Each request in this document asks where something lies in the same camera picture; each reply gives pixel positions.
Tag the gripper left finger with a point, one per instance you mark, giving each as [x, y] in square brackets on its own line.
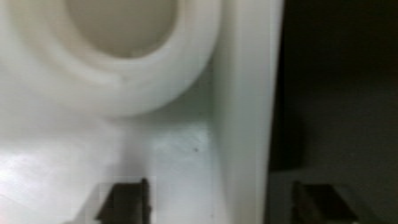
[126, 206]

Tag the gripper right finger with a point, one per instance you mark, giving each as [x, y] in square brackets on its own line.
[320, 208]

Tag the white square tabletop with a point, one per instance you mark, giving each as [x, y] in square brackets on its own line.
[137, 86]

